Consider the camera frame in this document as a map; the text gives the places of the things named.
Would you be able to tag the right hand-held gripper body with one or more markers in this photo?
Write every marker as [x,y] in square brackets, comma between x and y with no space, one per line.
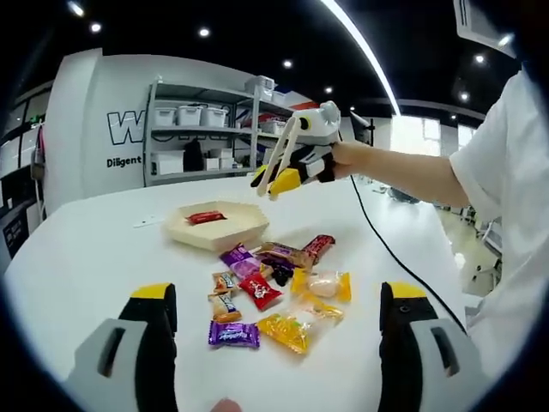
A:
[319,122]

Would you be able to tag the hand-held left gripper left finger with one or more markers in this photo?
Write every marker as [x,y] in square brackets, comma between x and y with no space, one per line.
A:
[90,382]

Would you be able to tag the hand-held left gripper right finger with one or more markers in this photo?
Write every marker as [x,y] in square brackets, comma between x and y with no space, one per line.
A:
[399,343]

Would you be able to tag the white food tongs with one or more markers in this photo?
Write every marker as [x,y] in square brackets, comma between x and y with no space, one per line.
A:
[281,146]

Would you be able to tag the brown purple food packet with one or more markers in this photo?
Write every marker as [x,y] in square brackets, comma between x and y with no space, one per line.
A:
[283,251]

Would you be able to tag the dark red bar food packet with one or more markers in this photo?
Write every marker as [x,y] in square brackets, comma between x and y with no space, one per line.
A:
[318,245]

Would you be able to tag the beige hexagonal food container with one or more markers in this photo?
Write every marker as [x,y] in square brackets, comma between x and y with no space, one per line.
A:
[206,237]

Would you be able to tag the purple white-print food packet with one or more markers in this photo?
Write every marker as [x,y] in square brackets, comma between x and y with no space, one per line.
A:
[235,255]

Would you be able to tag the pink purple food packet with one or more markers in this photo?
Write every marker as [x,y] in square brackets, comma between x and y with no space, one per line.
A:
[249,268]

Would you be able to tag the black dried fruit food packet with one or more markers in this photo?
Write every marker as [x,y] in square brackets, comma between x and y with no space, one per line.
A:
[281,274]

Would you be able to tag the yellow food packet pale bun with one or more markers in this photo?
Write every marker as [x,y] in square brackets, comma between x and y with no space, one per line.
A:
[321,286]

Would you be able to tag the small orange food packet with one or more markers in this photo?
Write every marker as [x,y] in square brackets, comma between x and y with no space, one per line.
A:
[224,307]
[225,282]

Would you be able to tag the red white-print food packet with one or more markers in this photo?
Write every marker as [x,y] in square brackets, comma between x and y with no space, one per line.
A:
[259,292]

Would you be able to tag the shiny purple candy packet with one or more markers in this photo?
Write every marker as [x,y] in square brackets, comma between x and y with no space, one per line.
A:
[233,335]

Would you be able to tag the person's right hand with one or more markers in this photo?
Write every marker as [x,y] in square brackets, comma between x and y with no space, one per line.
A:
[349,158]

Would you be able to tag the person's left hand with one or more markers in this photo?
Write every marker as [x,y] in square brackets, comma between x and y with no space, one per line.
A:
[227,406]

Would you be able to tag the small white box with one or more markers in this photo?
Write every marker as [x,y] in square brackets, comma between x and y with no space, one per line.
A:
[212,164]
[226,159]

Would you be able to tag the white open storage bin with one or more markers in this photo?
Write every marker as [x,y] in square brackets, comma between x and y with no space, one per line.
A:
[273,126]

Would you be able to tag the clear storage bin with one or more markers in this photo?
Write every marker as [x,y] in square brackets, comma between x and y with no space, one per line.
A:
[265,83]

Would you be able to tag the black bag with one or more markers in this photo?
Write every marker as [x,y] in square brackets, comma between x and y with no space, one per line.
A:
[194,155]

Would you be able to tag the white lidded storage bin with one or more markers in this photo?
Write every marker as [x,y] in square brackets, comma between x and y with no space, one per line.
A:
[214,117]
[164,116]
[189,116]

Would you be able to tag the grey metal shelving rack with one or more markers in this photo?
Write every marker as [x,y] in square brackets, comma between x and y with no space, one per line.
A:
[193,130]

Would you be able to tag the large white carton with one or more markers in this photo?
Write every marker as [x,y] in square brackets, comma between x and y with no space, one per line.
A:
[168,162]

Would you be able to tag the dark grey object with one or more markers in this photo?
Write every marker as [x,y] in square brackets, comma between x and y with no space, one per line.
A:
[405,196]

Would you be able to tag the white paper strip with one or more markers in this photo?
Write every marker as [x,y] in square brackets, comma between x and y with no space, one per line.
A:
[148,220]

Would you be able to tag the group of ceiling lights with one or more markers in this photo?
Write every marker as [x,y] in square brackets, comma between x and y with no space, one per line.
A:
[204,32]

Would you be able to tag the person in white shirt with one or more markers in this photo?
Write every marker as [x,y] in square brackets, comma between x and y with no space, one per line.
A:
[506,214]

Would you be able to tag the grey counter with dark sign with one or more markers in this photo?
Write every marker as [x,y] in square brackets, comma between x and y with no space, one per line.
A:
[15,232]

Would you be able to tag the white ceiling air vent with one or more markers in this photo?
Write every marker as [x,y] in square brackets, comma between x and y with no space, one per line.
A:
[480,26]

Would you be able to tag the hanging tote bag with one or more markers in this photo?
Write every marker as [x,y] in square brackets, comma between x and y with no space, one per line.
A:
[40,165]

